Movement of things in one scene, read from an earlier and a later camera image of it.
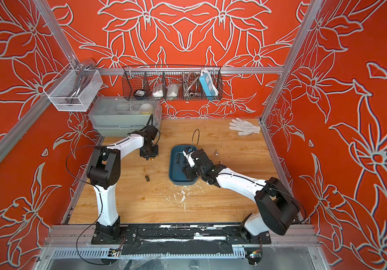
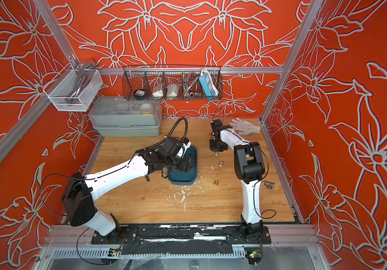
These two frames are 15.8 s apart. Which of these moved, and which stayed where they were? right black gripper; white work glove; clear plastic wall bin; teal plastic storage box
Moved: right black gripper
Stayed: white work glove; clear plastic wall bin; teal plastic storage box
